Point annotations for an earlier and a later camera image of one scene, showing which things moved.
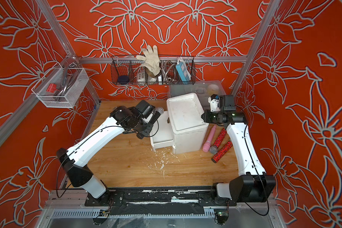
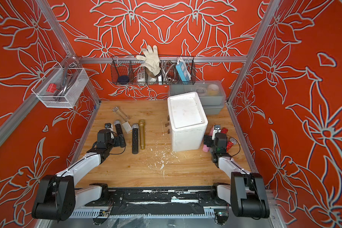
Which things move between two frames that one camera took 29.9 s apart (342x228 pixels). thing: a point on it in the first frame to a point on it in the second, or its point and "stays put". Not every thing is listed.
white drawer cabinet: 189,128 stays put
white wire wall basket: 61,87 stays put
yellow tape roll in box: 213,89 stays put
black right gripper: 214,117 to 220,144
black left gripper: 147,132 to 117,143
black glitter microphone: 159,111 to 135,138
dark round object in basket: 123,79 stays put
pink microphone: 206,146 stays put
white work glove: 152,62 stays put
